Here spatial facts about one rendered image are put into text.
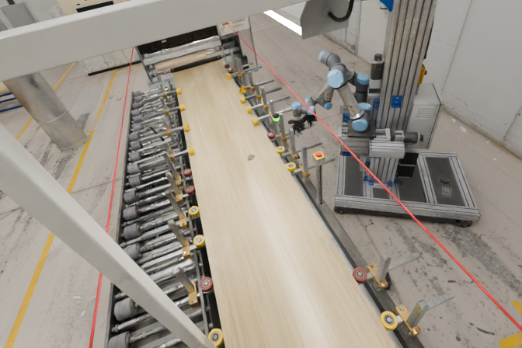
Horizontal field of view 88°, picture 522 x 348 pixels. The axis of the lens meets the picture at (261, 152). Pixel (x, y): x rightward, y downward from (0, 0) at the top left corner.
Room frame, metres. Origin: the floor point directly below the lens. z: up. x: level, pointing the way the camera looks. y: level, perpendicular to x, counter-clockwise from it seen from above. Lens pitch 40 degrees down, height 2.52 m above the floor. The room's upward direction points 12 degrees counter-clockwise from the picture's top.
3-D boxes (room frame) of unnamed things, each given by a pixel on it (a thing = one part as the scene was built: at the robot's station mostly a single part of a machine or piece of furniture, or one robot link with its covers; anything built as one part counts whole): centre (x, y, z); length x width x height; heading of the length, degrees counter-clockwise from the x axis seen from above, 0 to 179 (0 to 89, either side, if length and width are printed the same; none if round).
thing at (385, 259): (0.64, -0.53, 0.86); 0.04 x 0.04 x 0.48; 11
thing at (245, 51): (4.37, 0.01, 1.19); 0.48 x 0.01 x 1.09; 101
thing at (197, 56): (4.32, 0.73, 1.05); 1.43 x 0.12 x 0.12; 101
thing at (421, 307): (0.39, -0.58, 0.87); 0.04 x 0.04 x 0.48; 11
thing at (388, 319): (0.41, -0.46, 0.85); 0.08 x 0.08 x 0.11
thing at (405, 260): (0.69, -0.61, 0.81); 0.44 x 0.03 x 0.04; 101
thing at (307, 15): (1.79, 0.03, 2.34); 2.40 x 0.12 x 0.08; 11
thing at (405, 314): (0.41, -0.57, 0.81); 0.14 x 0.06 x 0.05; 11
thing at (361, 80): (2.24, -1.08, 1.21); 0.13 x 0.12 x 0.14; 17
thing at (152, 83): (4.60, 0.78, 0.95); 1.65 x 0.70 x 1.90; 101
